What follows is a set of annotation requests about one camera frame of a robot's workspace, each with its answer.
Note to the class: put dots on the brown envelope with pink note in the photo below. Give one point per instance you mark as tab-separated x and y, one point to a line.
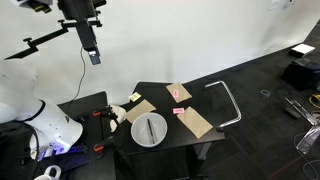
183	90

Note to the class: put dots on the silver metal tripod legs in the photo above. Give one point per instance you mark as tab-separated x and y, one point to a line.
301	108

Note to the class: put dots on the black pen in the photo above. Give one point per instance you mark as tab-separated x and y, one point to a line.
151	130

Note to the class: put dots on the pink sticky note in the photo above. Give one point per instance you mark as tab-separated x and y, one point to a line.
178	110

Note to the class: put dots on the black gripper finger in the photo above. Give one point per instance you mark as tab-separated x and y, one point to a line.
94	57

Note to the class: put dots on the large plain brown envelope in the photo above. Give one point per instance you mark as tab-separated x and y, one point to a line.
195	122

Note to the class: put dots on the white round bowl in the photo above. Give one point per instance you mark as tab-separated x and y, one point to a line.
141	135

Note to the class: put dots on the small plain brown envelope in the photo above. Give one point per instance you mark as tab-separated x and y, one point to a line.
140	110

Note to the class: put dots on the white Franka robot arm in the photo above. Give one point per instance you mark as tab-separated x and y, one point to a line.
50	126

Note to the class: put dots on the clear acrylic stand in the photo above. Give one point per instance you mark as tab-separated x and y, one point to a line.
308	140

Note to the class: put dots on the black orange bar clamp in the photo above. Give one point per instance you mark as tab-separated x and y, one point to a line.
100	146
106	112

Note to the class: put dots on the black utility cart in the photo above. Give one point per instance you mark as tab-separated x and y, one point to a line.
160	163

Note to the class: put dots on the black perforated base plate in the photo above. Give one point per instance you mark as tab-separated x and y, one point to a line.
93	103

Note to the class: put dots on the black equipment box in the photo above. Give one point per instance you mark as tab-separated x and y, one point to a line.
301	73

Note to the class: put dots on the yellow sticky note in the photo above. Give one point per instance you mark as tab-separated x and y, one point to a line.
135	97

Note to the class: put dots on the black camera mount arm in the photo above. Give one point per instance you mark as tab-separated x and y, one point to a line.
43	39

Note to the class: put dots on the blue lit robot base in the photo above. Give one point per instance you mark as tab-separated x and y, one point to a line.
56	150

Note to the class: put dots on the white mug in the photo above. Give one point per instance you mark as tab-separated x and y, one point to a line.
51	173

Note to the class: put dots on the pink note on envelope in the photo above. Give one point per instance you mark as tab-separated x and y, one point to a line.
176	94

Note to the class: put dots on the white crumpled cloth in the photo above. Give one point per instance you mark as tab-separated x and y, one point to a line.
119	111

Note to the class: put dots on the flat white box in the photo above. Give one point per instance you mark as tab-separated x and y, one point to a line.
302	49

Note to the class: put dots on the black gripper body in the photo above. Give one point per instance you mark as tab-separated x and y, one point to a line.
86	33

